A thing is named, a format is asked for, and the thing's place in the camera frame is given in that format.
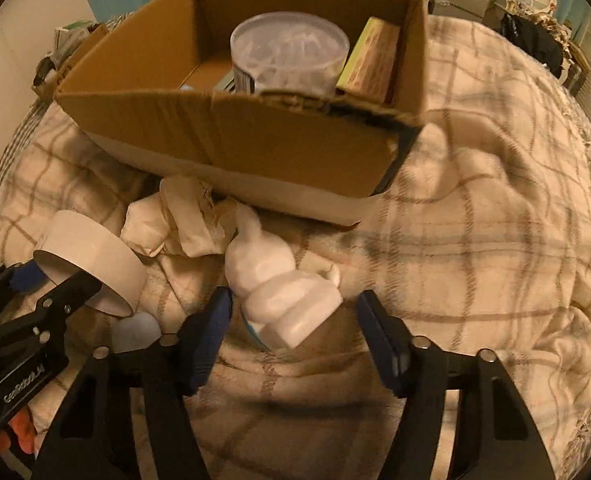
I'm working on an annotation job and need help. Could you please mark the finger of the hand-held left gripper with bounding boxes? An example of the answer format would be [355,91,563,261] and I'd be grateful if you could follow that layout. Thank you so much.
[0,264,47,333]
[0,271,103,361]

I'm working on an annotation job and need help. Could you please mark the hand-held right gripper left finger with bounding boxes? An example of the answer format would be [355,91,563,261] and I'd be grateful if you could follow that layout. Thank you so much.
[30,287,234,480]

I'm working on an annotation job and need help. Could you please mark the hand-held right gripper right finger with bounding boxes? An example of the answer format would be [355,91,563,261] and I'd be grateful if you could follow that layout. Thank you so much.
[356,290,547,480]

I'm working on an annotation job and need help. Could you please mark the white round cup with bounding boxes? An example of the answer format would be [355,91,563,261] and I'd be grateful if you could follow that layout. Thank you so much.
[33,210,148,319]

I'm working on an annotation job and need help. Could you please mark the white plastic squeeze bottle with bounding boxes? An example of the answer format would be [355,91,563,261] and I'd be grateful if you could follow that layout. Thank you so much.
[224,205,345,352]

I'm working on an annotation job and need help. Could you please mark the brown cardboard box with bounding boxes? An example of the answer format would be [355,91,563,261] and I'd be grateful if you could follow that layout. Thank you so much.
[54,0,432,227]

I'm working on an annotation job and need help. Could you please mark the crumpled white cloth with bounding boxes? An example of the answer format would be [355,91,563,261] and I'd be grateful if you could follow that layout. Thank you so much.
[120,175,240,258]

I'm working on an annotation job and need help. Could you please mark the cream plaid blanket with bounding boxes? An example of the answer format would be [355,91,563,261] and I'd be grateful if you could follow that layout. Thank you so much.
[0,10,591,480]

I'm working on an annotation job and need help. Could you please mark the small box with clutter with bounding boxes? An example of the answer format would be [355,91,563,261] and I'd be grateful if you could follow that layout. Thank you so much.
[32,19,110,101]

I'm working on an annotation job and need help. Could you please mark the yellow-green carton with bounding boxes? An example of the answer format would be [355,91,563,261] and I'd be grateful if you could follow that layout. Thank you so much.
[335,16,401,102]

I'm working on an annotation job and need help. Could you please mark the clear round plastic container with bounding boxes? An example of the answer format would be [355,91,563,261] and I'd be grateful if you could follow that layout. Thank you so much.
[230,11,351,97]

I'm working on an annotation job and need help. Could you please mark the black bag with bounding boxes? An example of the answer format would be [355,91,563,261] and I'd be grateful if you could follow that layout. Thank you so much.
[500,12,565,80]

